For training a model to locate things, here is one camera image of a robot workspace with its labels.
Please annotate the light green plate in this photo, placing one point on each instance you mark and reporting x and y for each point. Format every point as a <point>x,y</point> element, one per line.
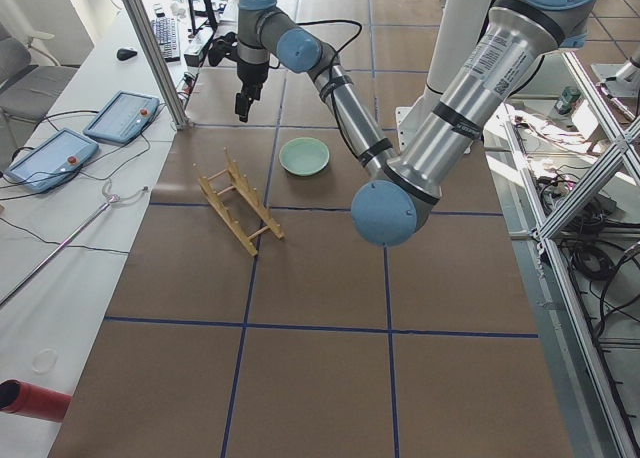
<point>304,156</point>

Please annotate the wooden dish rack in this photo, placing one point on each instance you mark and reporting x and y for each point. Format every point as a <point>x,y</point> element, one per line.
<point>239,204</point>

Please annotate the black computer mouse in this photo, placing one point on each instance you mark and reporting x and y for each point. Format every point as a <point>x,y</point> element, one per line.
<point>124,54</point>

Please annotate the upper blue teach pendant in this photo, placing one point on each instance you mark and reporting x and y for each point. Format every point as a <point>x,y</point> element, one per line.
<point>123,118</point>

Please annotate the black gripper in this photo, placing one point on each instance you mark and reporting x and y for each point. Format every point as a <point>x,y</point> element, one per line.
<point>248,75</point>

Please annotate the grey office chair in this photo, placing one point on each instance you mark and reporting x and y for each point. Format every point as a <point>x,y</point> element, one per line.
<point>28,90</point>

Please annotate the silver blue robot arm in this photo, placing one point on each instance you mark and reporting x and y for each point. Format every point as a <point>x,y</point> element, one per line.
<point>488,45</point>

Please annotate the black keyboard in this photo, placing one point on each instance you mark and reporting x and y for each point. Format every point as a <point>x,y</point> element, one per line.
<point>166,32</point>

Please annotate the red cylinder tube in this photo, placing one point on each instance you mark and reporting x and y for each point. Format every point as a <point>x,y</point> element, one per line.
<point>29,400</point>

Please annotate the green can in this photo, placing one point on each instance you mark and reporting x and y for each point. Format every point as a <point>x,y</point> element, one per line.
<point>567,99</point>

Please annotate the metal reacher grabber tool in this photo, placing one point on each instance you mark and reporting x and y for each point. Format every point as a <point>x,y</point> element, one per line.
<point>111,200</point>

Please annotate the lower blue teach pendant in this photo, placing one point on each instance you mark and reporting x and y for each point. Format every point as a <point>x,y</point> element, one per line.
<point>53,161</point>

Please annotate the blue teach pendant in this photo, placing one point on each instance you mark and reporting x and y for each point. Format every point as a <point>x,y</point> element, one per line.
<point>123,118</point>
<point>53,161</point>

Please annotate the aluminium frame post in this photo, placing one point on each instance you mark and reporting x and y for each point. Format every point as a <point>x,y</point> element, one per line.
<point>140,21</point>

